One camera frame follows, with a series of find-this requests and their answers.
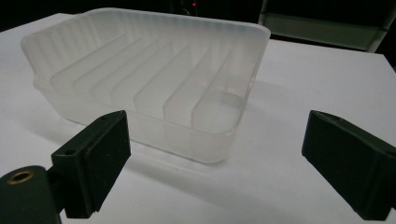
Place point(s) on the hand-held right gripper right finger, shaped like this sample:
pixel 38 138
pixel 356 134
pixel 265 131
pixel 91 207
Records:
pixel 348 161

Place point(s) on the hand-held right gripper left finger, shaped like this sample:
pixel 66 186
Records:
pixel 93 161

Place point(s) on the grey metal shelf frame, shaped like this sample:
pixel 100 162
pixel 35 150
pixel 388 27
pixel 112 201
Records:
pixel 320 29

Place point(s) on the translucent plastic divided organizer box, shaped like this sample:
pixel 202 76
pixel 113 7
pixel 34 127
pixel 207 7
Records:
pixel 149 84

